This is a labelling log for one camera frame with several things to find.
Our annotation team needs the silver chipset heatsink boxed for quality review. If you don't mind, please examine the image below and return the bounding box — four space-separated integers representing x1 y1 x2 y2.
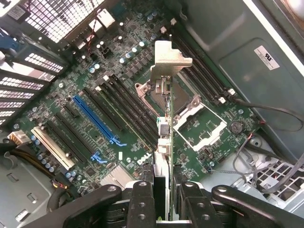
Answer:
99 163 136 189

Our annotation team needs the perforated metal drive cage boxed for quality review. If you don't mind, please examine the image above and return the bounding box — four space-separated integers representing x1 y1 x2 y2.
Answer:
201 136 304 214

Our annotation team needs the metal socket cover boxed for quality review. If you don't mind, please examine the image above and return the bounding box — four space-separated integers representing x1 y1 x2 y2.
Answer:
172 101 228 153

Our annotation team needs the black expansion slot blue latch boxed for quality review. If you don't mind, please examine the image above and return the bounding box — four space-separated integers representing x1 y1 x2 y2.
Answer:
55 111 108 164

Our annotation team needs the white expansion slot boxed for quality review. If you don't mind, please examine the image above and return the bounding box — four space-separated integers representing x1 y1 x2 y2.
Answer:
30 125 76 171

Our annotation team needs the CPU socket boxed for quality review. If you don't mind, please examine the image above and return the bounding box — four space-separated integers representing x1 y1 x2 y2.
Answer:
134 76 201 117

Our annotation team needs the white power connector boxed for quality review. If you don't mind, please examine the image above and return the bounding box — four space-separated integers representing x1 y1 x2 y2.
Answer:
7 131 32 146

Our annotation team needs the green Dell motherboard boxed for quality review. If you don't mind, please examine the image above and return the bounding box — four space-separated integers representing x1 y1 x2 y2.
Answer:
13 0 263 192

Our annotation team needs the grey computer tower case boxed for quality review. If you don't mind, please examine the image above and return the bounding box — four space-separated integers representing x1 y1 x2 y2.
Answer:
0 0 304 228

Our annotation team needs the blue card retention clip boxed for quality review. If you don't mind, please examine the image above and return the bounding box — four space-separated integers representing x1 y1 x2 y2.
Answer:
0 28 19 57

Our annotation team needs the black looped wire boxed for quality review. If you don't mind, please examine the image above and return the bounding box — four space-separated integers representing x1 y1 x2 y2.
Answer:
231 96 304 133

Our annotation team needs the yellow black wire bundle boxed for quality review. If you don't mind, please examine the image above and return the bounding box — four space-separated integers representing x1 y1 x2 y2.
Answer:
0 140 74 214

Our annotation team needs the red black twisted wire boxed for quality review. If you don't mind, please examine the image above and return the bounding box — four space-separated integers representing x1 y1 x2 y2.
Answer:
85 9 102 56

